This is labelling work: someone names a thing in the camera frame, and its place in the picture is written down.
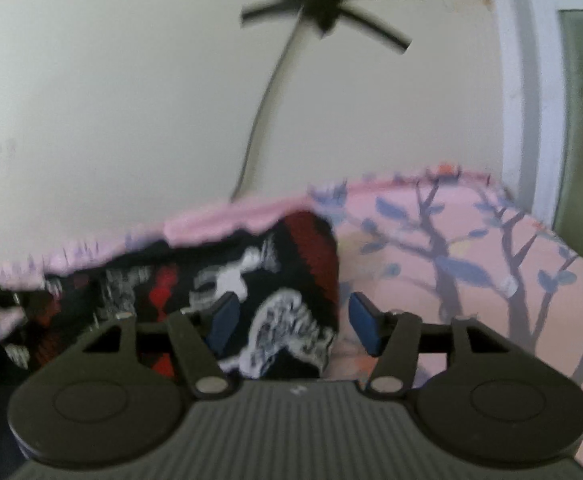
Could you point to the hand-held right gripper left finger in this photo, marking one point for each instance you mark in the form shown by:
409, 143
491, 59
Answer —
224, 320

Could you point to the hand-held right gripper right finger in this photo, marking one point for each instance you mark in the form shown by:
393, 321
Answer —
364, 325

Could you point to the black red white patterned sock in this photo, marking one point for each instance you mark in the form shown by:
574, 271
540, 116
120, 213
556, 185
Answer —
281, 280

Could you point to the pink tree print bedsheet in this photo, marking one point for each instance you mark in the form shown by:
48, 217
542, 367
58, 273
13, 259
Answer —
471, 260

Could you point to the black tape cross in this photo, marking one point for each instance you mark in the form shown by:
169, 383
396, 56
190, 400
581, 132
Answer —
329, 5

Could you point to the white window frame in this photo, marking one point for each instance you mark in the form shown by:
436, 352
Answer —
546, 90

